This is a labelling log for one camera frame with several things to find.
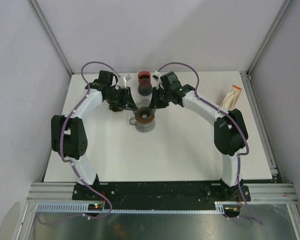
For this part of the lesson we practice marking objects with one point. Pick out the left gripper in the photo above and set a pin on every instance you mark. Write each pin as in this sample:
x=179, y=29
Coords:
x=129, y=105

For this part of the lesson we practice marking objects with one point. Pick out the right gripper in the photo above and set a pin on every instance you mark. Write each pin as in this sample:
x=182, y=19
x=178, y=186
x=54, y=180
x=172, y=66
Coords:
x=155, y=104

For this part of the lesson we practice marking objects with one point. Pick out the clear ribbed glass dripper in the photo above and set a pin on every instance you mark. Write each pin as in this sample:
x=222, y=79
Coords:
x=143, y=103

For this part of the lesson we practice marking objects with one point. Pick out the brown dripper ring holder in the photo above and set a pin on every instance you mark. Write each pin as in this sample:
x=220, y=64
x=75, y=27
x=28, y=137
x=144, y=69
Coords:
x=145, y=115

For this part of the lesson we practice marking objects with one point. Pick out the clear glass server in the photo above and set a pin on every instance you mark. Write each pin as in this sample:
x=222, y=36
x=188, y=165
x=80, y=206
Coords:
x=142, y=127

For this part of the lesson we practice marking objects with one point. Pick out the orange coffee filter box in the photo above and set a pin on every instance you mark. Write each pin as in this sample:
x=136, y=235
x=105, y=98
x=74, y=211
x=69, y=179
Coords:
x=230, y=100

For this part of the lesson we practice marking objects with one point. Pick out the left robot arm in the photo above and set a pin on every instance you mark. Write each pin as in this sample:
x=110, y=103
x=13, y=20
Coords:
x=68, y=134

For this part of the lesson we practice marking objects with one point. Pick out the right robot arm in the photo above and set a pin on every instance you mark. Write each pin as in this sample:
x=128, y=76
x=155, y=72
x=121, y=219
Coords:
x=230, y=134

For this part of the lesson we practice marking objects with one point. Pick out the dark olive dripper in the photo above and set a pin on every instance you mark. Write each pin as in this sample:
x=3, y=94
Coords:
x=113, y=107

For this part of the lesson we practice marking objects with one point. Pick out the red and grey carafe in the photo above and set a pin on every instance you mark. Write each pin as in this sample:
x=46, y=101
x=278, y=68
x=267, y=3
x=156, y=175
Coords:
x=144, y=83

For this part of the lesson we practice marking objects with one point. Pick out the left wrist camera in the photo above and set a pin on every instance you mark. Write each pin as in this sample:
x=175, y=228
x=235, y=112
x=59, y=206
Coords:
x=123, y=79

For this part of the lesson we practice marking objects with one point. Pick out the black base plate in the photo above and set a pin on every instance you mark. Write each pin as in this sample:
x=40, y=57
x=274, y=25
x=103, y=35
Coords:
x=168, y=194

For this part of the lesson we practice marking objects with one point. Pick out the aluminium frame rail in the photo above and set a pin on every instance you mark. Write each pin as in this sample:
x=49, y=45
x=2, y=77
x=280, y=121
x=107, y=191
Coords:
x=259, y=192

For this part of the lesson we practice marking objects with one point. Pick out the grey cable duct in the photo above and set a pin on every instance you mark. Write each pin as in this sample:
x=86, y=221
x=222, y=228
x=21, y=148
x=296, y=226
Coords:
x=96, y=208

